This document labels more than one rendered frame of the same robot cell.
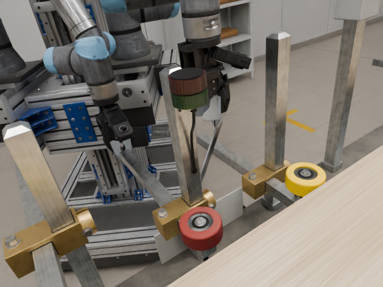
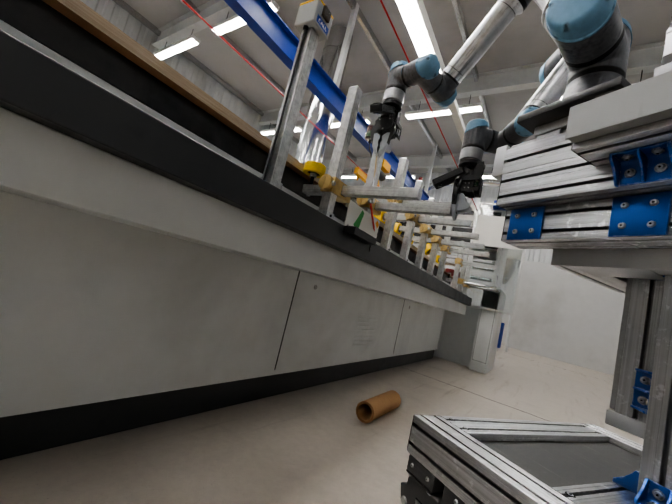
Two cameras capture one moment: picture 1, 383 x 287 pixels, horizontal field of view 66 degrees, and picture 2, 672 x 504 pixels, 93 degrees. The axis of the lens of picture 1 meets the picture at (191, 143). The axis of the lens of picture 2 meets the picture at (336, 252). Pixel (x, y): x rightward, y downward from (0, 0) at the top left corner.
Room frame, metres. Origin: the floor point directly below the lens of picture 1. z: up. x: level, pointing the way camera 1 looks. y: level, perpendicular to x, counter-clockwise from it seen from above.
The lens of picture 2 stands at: (1.55, -0.63, 0.49)
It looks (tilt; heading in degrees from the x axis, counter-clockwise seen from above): 6 degrees up; 152
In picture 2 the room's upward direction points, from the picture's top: 14 degrees clockwise
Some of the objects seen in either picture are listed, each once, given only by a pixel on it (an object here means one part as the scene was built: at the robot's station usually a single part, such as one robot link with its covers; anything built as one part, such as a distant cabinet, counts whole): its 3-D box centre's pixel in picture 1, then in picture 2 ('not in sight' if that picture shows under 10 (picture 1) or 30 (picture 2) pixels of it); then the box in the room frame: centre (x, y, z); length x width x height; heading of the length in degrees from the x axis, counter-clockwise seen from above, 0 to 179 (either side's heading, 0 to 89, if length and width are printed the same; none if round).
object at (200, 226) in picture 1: (203, 240); not in sight; (0.39, 0.00, 0.85); 0.08 x 0.08 x 0.11
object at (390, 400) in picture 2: not in sight; (380, 405); (0.43, 0.35, 0.04); 0.30 x 0.08 x 0.08; 119
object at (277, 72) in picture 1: (274, 134); (340, 152); (0.61, -0.21, 0.93); 0.04 x 0.04 x 0.48; 29
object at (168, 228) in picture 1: (186, 212); (368, 204); (0.48, 0.03, 0.85); 0.14 x 0.06 x 0.05; 119
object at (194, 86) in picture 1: (187, 80); not in sight; (0.45, -0.01, 1.15); 0.06 x 0.06 x 0.02
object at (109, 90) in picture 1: (102, 89); (471, 158); (0.77, 0.22, 1.05); 0.08 x 0.08 x 0.05
